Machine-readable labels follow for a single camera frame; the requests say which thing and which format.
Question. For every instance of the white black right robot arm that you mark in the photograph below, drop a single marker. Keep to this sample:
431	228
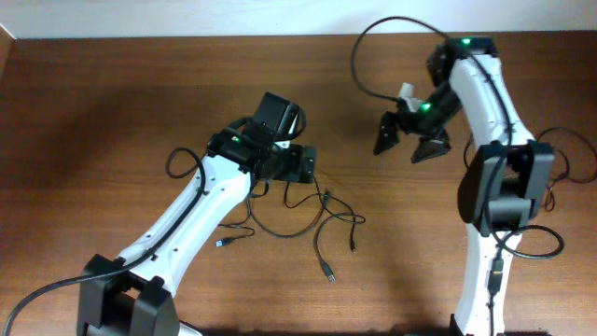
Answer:
503	185

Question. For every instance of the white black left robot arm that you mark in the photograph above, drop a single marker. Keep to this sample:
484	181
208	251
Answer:
133	294

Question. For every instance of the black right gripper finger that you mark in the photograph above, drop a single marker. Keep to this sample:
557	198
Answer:
387	135
430	148

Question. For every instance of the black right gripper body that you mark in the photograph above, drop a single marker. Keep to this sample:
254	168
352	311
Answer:
433	114

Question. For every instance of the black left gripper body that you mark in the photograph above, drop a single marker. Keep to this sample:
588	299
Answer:
290	164

